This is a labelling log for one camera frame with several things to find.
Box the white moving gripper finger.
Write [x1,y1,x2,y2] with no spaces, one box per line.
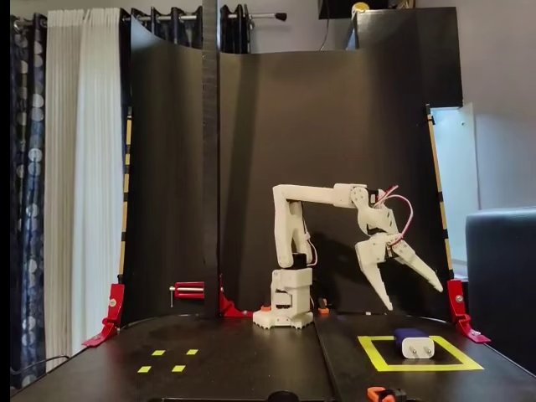
[395,242,444,293]

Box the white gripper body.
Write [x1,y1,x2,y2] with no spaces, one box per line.
[368,232,410,264]

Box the white fixed gripper finger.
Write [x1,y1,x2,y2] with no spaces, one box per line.
[354,239,394,312]

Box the blue white charger block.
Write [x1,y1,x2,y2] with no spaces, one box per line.
[393,327,436,361]

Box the red corner clamp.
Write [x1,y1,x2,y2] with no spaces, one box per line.
[446,279,492,345]
[81,282,126,348]

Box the yellow black striped stick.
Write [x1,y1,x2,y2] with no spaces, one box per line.
[425,103,456,281]
[118,106,134,281]

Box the yellow tape square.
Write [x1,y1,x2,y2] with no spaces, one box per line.
[357,334,486,373]

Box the orange black spring clamp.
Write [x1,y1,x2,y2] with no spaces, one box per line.
[366,385,408,402]

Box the black backdrop board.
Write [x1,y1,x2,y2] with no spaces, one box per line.
[120,16,456,327]

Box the black round knob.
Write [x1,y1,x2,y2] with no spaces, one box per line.
[267,389,301,402]

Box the red clamp with silver screw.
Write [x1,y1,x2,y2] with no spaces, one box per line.
[168,281,206,307]

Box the silver curtain rod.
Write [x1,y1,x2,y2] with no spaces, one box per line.
[12,12,289,29]

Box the white pleated curtain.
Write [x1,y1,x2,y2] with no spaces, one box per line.
[44,7,126,372]

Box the dark blue patterned curtain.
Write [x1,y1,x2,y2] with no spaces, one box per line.
[120,4,252,55]
[10,12,48,390]

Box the red white servo wire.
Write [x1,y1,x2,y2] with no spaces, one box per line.
[374,183,415,252]

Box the red bracket clamp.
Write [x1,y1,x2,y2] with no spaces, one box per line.
[218,271,255,318]

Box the thin black hanging cable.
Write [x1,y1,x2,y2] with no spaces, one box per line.
[320,0,332,51]

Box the thin black floor cable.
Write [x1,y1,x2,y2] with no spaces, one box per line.
[10,354,70,374]

